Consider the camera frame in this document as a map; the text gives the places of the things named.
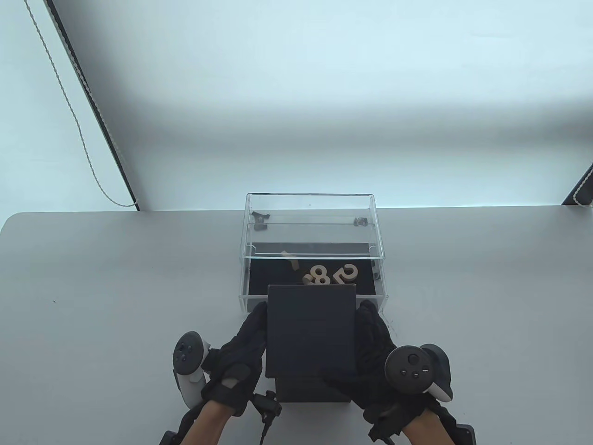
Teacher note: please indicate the person's right hand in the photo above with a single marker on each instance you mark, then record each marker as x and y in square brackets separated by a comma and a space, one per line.
[370, 352]

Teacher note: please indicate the person's left hand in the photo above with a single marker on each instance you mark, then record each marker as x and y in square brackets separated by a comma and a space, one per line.
[236, 357]

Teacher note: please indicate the black box lid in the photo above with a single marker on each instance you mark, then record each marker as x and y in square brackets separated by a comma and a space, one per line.
[310, 329]

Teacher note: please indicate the clear drawer with black liner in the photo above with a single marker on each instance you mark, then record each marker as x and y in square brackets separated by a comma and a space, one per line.
[268, 274]

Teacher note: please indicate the pile of wooden number blocks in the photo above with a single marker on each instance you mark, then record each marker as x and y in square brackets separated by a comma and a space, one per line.
[319, 274]

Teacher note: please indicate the person's right forearm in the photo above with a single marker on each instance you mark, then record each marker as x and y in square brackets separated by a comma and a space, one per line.
[428, 429]

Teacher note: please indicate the person's left forearm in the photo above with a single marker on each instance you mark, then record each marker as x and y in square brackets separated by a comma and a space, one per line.
[208, 424]

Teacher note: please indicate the clear acrylic drawer case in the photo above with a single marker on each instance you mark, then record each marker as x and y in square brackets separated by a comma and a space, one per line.
[310, 206]

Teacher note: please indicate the black and white right controller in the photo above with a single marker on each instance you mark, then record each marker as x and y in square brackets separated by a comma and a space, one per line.
[410, 368]

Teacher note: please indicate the black and white controller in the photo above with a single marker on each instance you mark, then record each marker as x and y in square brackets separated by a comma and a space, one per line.
[410, 368]
[187, 354]

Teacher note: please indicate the black and white left controller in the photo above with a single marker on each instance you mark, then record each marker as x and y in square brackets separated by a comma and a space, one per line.
[187, 354]

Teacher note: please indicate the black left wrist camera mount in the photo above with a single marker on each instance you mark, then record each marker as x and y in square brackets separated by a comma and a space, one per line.
[170, 438]

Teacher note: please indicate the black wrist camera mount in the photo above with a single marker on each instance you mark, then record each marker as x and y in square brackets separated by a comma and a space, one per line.
[465, 435]
[170, 438]

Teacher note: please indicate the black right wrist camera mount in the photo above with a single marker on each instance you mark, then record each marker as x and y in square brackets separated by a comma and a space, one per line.
[465, 435]

